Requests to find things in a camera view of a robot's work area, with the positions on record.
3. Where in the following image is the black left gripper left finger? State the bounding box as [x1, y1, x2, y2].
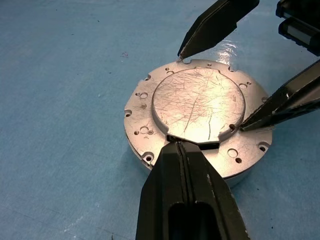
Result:
[134, 141, 190, 240]

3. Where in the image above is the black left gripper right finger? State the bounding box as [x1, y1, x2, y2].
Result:
[179, 142, 251, 240]

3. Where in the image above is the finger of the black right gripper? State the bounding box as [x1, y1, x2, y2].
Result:
[177, 0, 261, 58]
[239, 58, 320, 132]

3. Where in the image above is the silver notched motor end cap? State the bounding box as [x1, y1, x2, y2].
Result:
[123, 59, 274, 180]

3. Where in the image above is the blue table cover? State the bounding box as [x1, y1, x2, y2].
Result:
[0, 0, 320, 240]

